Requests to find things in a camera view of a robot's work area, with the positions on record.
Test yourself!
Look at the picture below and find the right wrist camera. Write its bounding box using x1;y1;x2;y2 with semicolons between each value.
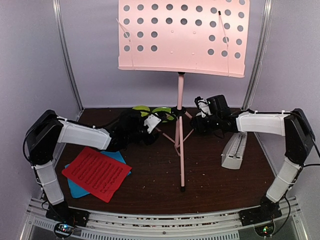
194;94;231;118

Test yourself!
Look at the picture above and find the small lime green bowl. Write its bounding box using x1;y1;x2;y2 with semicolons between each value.
132;105;150;117

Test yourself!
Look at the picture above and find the white metronome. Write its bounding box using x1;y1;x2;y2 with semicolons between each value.
221;132;248;170

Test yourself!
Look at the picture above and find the green plate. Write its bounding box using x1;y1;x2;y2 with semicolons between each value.
152;107;176;123

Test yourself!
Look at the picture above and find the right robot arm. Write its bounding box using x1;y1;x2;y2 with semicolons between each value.
190;108;315;221

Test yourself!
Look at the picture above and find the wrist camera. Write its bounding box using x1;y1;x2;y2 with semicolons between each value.
194;94;231;118
143;113;168;134

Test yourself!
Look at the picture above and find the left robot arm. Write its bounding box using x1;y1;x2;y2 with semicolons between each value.
22;109;162;222

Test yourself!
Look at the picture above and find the red sheet music page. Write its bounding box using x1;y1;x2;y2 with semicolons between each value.
61;146;133;203

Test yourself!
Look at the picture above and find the aluminium front rail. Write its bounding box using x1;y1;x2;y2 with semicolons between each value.
19;197;309;240

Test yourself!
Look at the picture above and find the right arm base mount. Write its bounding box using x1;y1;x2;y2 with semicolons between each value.
238;207;282;238

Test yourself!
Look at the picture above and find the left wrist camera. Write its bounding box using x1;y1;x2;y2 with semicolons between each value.
143;113;168;134

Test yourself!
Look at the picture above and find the pink music stand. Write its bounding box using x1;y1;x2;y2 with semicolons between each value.
115;0;251;193

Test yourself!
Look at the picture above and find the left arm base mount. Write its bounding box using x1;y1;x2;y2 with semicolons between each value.
45;208;90;239

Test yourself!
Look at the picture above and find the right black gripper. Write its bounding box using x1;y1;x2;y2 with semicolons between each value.
191;114;221;132

